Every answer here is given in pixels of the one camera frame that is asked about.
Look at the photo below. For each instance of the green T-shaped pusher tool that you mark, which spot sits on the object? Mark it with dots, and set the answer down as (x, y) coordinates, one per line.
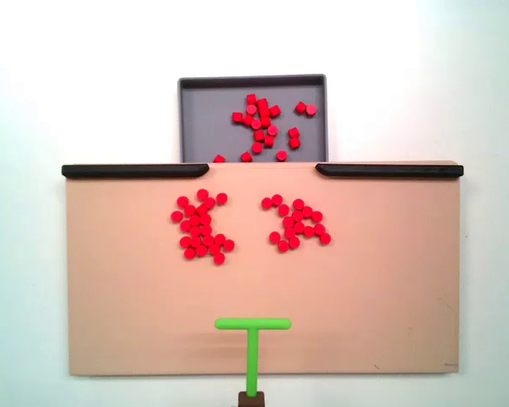
(252, 360)

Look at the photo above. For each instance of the red cylindrical granule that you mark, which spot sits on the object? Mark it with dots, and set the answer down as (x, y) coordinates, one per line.
(274, 237)
(295, 142)
(276, 199)
(206, 230)
(269, 141)
(219, 258)
(195, 219)
(237, 117)
(189, 210)
(272, 130)
(208, 241)
(228, 245)
(319, 229)
(281, 155)
(293, 132)
(311, 109)
(247, 120)
(250, 109)
(251, 98)
(186, 225)
(300, 107)
(289, 232)
(214, 249)
(189, 253)
(219, 238)
(246, 157)
(182, 201)
(307, 211)
(265, 113)
(266, 122)
(288, 222)
(209, 202)
(257, 147)
(283, 245)
(283, 210)
(299, 227)
(309, 231)
(205, 219)
(261, 104)
(297, 216)
(222, 197)
(201, 250)
(294, 242)
(256, 124)
(177, 216)
(202, 194)
(219, 159)
(195, 231)
(325, 238)
(298, 204)
(274, 111)
(266, 203)
(185, 241)
(317, 216)
(202, 209)
(195, 241)
(259, 135)

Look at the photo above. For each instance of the grey shallow tray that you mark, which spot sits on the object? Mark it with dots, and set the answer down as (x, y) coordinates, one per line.
(203, 127)

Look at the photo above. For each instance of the tan flat board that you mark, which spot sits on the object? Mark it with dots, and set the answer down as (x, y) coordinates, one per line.
(152, 318)

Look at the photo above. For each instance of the black edge rail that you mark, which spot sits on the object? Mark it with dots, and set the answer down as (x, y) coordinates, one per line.
(386, 171)
(131, 171)

